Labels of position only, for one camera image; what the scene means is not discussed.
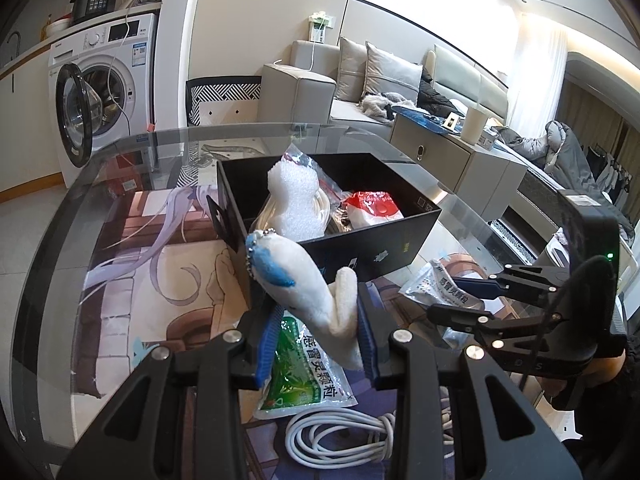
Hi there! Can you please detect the bag of thick white rope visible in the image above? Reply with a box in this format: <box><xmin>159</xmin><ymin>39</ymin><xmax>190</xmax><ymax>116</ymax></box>
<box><xmin>255</xmin><ymin>142</ymin><xmax>346</xmax><ymax>233</ymax></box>

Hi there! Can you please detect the black label white cord bag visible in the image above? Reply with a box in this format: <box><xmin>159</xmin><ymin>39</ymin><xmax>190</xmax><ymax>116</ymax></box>
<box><xmin>327</xmin><ymin>205</ymin><xmax>358</xmax><ymax>233</ymax></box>

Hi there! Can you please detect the blue flat item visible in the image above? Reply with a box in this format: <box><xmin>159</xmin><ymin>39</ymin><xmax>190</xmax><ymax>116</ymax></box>
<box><xmin>395</xmin><ymin>106</ymin><xmax>453</xmax><ymax>133</ymax></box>

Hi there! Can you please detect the narrow grey cushion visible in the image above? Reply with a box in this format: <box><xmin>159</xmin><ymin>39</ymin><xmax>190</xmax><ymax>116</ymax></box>
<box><xmin>334</xmin><ymin>36</ymin><xmax>368</xmax><ymax>103</ymax></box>

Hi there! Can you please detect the black jacket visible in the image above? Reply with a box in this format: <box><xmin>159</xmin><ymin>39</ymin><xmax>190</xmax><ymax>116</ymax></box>
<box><xmin>417</xmin><ymin>67</ymin><xmax>468</xmax><ymax>116</ymax></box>

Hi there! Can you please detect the white cable coil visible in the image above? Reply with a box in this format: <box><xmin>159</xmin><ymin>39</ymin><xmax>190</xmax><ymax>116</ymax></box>
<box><xmin>284</xmin><ymin>405</ymin><xmax>401</xmax><ymax>463</ymax></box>

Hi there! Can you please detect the grey quilt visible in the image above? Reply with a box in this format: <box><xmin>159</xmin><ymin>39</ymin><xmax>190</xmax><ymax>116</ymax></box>
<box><xmin>492</xmin><ymin>120</ymin><xmax>636</xmax><ymax>241</ymax></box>

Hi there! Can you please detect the white cylinder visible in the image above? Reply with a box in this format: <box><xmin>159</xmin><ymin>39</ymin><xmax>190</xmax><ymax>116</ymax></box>
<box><xmin>460</xmin><ymin>106</ymin><xmax>489</xmax><ymax>142</ymax></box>

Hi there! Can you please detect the grey sofa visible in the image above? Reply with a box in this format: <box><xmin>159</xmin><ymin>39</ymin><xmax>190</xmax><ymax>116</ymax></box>
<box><xmin>257</xmin><ymin>40</ymin><xmax>511</xmax><ymax>136</ymax></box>

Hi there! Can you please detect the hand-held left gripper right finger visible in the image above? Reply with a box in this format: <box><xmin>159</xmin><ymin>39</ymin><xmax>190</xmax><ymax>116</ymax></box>
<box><xmin>356</xmin><ymin>295</ymin><xmax>583</xmax><ymax>480</ymax></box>

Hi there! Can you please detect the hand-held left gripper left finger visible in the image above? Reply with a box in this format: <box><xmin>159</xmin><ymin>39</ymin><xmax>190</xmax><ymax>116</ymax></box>
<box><xmin>57</xmin><ymin>305</ymin><xmax>286</xmax><ymax>480</ymax></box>

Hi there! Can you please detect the white foam sheet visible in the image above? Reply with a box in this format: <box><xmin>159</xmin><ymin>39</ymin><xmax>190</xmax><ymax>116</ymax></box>
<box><xmin>267</xmin><ymin>162</ymin><xmax>326</xmax><ymax>241</ymax></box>

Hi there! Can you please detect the grey furry item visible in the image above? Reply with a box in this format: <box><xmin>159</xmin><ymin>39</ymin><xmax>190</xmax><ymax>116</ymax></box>
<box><xmin>359</xmin><ymin>92</ymin><xmax>403</xmax><ymax>123</ymax></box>

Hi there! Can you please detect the wide grey cushion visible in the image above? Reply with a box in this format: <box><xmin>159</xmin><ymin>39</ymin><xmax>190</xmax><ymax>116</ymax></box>
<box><xmin>361</xmin><ymin>41</ymin><xmax>423</xmax><ymax>106</ymax></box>

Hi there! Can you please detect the white and blue plush toy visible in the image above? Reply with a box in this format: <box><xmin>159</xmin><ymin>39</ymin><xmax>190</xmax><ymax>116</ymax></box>
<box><xmin>244</xmin><ymin>229</ymin><xmax>363</xmax><ymax>371</ymax></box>

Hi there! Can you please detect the beige drawer cabinet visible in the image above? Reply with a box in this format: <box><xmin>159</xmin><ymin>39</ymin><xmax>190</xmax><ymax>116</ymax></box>
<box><xmin>389</xmin><ymin>110</ymin><xmax>533</xmax><ymax>223</ymax></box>

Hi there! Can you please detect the black white patterned storage box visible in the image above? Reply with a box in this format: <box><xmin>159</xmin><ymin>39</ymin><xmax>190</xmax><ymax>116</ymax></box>
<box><xmin>186</xmin><ymin>76</ymin><xmax>262</xmax><ymax>128</ymax></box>

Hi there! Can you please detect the black pressure cooker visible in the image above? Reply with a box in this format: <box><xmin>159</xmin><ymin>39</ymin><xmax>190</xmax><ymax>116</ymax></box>
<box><xmin>70</xmin><ymin>0</ymin><xmax>126</xmax><ymax>25</ymax></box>

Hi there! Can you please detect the silver medicine packet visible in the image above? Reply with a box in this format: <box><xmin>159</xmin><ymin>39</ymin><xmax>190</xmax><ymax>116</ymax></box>
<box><xmin>399</xmin><ymin>259</ymin><xmax>488</xmax><ymax>351</ymax></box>

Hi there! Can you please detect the red and white packet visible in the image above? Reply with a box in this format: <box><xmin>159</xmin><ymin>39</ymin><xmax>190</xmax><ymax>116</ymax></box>
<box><xmin>345</xmin><ymin>191</ymin><xmax>405</xmax><ymax>233</ymax></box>

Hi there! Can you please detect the white bowl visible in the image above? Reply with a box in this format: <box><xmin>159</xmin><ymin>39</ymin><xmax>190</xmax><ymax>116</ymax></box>
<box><xmin>42</xmin><ymin>16</ymin><xmax>73</xmax><ymax>36</ymax></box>

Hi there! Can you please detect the green medicine packet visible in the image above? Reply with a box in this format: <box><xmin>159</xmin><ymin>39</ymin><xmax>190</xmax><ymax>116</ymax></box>
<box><xmin>252</xmin><ymin>310</ymin><xmax>358</xmax><ymax>420</ymax></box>

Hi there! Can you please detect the white washing machine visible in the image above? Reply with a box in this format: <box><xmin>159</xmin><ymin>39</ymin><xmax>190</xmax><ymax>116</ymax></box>
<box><xmin>47</xmin><ymin>10</ymin><xmax>161</xmax><ymax>186</ymax></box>

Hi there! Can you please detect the wall power strip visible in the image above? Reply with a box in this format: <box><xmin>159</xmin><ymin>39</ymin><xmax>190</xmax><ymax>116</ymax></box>
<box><xmin>307</xmin><ymin>10</ymin><xmax>335</xmax><ymax>43</ymax></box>

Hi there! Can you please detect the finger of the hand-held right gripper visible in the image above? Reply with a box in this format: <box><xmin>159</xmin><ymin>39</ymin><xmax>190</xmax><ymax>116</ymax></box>
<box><xmin>426</xmin><ymin>302</ymin><xmax>551</xmax><ymax>361</ymax></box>
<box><xmin>450</xmin><ymin>262</ymin><xmax>573</xmax><ymax>311</ymax></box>

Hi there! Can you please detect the white hanging cable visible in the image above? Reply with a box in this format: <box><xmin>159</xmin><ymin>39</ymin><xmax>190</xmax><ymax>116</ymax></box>
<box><xmin>102</xmin><ymin>0</ymin><xmax>138</xmax><ymax>136</ymax></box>

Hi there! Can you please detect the white curtain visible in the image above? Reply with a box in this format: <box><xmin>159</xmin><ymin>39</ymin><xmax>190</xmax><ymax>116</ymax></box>
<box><xmin>520</xmin><ymin>15</ymin><xmax>568</xmax><ymax>126</ymax></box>

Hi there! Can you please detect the white lower kitchen cabinet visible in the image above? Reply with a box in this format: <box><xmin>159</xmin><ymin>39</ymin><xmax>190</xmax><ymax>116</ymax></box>
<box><xmin>0</xmin><ymin>35</ymin><xmax>66</xmax><ymax>193</ymax></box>

